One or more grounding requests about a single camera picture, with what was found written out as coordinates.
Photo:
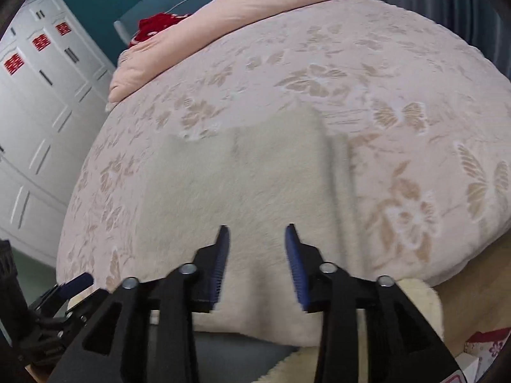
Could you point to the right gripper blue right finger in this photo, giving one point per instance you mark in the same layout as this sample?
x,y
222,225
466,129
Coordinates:
x,y
304,262

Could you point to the pink butterfly pattern bedspread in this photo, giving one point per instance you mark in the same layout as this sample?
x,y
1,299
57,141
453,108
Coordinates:
x,y
426,114

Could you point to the white wardrobe with red stickers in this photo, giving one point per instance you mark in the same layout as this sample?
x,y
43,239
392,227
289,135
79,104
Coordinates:
x,y
54,86

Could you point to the cream sweater with black hearts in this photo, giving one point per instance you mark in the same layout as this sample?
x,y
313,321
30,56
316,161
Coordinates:
x,y
255,180

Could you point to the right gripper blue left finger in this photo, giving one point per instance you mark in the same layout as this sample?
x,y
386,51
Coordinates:
x,y
211,262

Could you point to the red garment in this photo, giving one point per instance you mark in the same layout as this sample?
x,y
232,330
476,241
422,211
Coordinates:
x,y
150,26

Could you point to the red floral white box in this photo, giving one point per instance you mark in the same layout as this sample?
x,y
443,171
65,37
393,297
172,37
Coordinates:
x,y
481,351

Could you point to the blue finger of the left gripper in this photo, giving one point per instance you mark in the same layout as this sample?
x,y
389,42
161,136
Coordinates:
x,y
53,299
88,306

